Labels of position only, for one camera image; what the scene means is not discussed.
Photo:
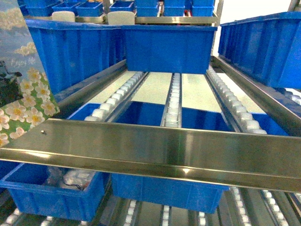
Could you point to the flower gift bag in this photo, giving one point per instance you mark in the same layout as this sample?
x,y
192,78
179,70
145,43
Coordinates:
x,y
26,99

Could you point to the white roller track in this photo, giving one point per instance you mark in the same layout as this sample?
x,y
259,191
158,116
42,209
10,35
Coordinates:
x,y
106,108

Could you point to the blue bin behind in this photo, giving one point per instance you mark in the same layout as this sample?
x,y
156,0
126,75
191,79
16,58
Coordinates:
x,y
168,48

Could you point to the blue bin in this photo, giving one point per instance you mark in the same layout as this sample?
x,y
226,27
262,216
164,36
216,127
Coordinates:
x,y
71,52
168,48

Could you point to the beige chair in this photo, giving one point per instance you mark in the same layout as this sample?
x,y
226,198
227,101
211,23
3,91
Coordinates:
x,y
64,16
121,18

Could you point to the blue bin on left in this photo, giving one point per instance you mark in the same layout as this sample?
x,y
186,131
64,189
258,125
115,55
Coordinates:
x,y
71,52

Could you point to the steel front rail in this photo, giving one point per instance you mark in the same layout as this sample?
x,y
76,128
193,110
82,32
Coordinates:
x,y
217,157

